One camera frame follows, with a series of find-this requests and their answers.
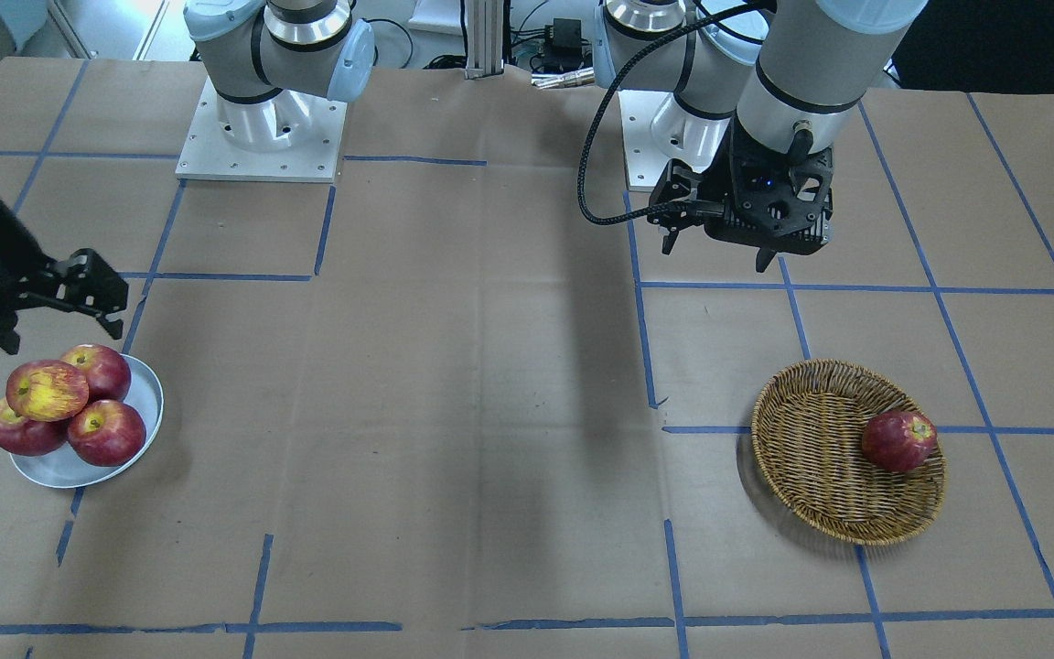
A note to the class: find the red apple on plate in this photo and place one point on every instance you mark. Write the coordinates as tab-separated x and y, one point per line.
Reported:
107	433
23	436
107	372

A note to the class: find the yellowish red apple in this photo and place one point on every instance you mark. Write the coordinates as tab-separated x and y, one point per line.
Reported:
47	390

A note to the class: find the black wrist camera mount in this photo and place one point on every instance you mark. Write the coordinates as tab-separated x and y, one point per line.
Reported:
780	200

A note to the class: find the brown paper table cover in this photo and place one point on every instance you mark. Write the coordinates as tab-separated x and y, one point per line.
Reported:
430	411

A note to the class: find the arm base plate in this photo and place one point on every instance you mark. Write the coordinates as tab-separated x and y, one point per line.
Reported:
657	129
294	137

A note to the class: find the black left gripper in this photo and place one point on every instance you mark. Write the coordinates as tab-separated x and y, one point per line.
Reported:
717	186

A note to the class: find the light blue plate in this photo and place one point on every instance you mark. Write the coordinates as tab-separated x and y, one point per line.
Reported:
63	469

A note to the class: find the wicker basket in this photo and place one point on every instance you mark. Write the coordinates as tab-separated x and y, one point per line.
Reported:
806	430

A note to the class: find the black power adapter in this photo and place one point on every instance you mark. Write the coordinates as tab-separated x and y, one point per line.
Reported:
565	36

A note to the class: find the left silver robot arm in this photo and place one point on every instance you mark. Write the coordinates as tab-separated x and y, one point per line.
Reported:
783	76

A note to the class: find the aluminium frame post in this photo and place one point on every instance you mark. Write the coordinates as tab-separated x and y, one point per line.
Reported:
484	33

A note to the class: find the red apple in basket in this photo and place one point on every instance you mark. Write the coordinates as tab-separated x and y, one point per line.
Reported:
899	440

